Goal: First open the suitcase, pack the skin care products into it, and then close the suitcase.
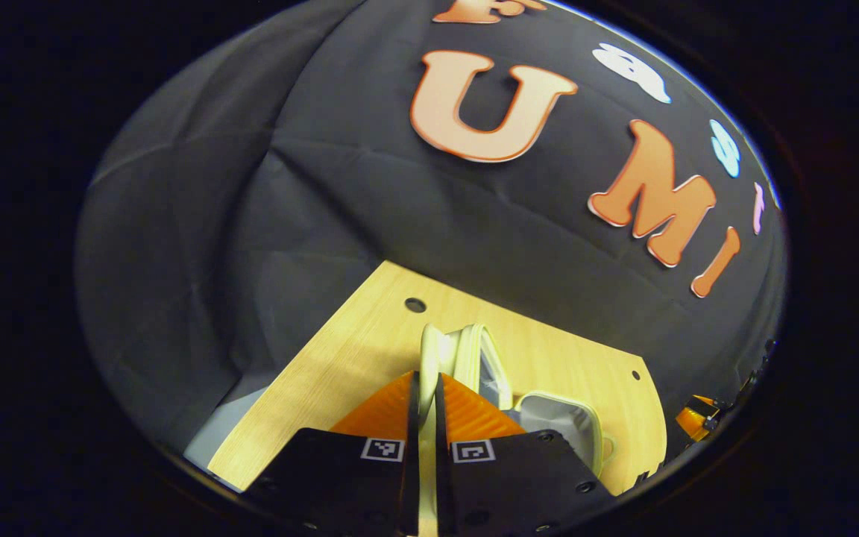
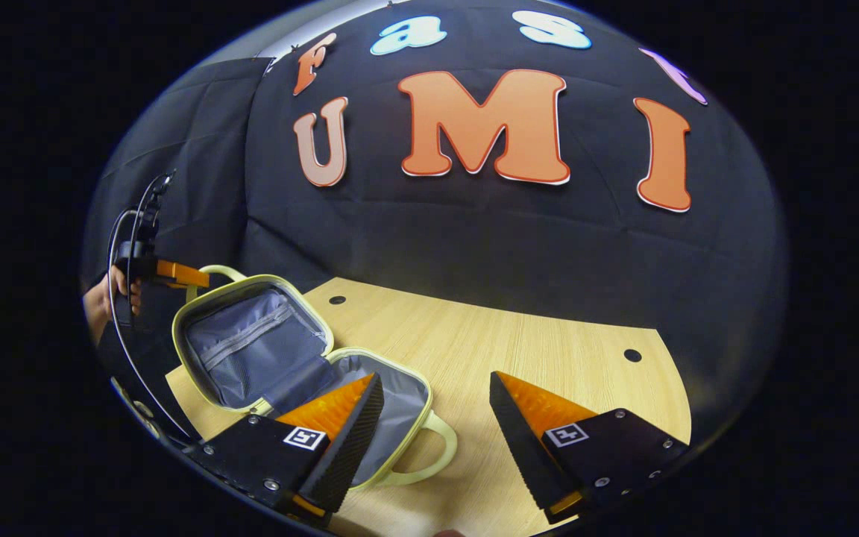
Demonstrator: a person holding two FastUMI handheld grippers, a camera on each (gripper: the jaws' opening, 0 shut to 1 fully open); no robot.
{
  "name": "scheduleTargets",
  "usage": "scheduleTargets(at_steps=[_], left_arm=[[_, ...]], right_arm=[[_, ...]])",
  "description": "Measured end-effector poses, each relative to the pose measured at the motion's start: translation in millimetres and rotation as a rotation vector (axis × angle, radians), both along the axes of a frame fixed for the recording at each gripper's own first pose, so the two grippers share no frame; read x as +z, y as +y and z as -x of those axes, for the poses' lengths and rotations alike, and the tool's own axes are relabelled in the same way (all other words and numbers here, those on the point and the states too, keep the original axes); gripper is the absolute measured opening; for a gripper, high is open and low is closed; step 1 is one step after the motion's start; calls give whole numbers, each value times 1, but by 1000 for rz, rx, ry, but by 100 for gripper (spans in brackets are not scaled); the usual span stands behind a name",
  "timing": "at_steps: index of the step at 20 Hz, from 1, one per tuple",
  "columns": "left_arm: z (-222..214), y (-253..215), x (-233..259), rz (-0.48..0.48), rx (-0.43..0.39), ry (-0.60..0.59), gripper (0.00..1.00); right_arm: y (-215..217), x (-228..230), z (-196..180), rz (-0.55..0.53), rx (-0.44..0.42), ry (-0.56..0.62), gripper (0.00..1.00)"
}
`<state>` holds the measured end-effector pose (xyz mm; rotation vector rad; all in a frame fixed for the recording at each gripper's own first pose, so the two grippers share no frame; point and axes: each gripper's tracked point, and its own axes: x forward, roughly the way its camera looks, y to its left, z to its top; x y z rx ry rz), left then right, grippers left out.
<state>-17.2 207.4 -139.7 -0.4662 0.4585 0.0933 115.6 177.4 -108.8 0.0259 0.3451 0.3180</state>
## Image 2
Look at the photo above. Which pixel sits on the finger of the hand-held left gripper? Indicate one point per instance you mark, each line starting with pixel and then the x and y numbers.
pixel 180 274

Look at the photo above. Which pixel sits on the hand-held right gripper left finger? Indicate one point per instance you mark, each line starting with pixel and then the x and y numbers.
pixel 347 447

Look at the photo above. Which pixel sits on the pale green small suitcase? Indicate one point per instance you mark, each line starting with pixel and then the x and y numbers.
pixel 250 350

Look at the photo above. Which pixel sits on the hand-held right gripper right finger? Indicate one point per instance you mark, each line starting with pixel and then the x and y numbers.
pixel 523 447

